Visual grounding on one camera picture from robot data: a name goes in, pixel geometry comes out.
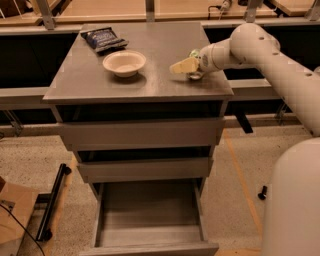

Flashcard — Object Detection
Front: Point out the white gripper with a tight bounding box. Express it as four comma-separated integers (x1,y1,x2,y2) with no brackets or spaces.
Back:
169,39,240,74

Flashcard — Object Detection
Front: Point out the black stand base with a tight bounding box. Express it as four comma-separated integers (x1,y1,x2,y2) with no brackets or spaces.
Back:
258,186,268,200

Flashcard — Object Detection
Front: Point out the grey middle drawer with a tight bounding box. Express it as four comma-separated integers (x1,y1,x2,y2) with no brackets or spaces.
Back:
78,157,213,183

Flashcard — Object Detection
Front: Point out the green soda can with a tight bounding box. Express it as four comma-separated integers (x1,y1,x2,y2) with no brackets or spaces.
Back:
187,49,204,80

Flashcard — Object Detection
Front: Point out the white paper bowl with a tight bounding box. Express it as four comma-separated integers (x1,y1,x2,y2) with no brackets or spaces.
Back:
102,50,146,78

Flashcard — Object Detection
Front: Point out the grey drawer cabinet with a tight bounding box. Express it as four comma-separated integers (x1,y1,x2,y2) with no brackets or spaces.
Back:
42,21,234,256

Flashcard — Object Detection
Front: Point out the black bar on floor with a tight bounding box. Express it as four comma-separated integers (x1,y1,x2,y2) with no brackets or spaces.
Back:
36,163,71,242

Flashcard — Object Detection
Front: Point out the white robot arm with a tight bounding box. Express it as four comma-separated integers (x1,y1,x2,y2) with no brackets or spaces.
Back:
170,23,320,256

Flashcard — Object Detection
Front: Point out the grey bottom drawer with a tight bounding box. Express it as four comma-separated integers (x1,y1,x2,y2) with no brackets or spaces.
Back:
79,179,219,256

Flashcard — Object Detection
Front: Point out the grey top drawer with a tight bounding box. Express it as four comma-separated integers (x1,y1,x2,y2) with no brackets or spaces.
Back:
60,118,225,151

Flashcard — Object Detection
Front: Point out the black cable left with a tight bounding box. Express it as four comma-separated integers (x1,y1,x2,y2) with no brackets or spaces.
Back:
0,201,48,256

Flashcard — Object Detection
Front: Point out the brown cardboard box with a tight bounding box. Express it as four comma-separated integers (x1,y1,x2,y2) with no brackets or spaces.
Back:
0,177,39,256

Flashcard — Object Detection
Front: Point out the blue chip bag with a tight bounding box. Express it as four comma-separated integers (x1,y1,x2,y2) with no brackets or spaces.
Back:
80,27,129,53

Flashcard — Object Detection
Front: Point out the grey drawer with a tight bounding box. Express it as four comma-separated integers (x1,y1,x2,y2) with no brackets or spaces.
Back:
78,157,213,183
79,179,219,256
60,118,225,151

